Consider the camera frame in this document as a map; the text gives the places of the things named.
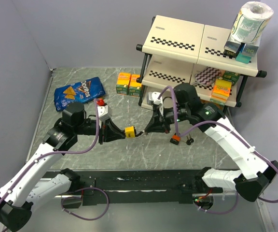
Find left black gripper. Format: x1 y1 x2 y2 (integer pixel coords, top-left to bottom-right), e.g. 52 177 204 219
74 116 125 144

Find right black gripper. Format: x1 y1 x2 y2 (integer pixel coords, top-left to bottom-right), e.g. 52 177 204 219
145 104 190 133

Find yellow padlock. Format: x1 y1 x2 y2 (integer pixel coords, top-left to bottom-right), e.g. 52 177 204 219
125 126 136 138

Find orange padlock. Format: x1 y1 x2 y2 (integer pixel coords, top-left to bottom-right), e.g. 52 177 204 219
170 133 181 145

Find black-headed keys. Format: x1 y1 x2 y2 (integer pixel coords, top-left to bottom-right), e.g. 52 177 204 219
186 135 194 145

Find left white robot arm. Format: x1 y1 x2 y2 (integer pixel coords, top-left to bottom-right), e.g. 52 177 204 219
0 101 126 232

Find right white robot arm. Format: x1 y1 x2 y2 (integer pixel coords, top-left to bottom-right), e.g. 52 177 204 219
144 83 278 202

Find right orange green box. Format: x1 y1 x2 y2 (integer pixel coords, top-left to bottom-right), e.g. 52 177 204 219
128 74 142 97

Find orange green box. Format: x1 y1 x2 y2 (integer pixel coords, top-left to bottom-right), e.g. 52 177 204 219
128 74 142 97
116 72 131 95

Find blue Doritos bag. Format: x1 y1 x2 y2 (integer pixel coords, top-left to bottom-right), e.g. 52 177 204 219
54 77 106 112

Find left orange green box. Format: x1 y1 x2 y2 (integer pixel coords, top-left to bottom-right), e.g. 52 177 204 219
116 72 131 95

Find orange Honey Dijon bag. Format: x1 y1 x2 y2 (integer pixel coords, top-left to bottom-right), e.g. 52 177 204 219
211 102 224 117

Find patterned oven mitt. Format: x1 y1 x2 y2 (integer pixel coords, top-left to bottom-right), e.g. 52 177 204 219
192 67 222 87

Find orange yellow sponge pack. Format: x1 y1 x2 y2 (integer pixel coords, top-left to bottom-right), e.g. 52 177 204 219
210 79 232 105

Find beige tiered shelf rack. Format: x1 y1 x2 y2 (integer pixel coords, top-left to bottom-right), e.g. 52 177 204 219
136 15 267 109

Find green box on shelf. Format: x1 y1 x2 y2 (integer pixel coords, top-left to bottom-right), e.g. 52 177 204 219
222 71 240 86

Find toilet paper roll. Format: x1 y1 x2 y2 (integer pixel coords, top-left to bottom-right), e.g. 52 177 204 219
231 1 274 44

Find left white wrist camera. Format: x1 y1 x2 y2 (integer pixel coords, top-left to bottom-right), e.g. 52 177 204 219
97 99 112 122

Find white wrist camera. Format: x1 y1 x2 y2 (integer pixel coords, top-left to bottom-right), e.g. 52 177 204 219
97 99 112 122
147 92 164 113

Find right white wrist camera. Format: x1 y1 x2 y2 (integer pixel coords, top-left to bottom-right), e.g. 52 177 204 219
147 92 164 113

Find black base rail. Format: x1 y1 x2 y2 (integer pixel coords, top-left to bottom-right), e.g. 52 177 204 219
76 169 223 206

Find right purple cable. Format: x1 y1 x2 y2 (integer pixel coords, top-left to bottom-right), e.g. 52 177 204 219
158 86 278 215

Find purple cable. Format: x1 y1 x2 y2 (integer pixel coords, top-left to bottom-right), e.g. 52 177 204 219
158 86 278 215
0 98 110 230

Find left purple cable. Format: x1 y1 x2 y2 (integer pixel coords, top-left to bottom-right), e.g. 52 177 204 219
0 98 110 230

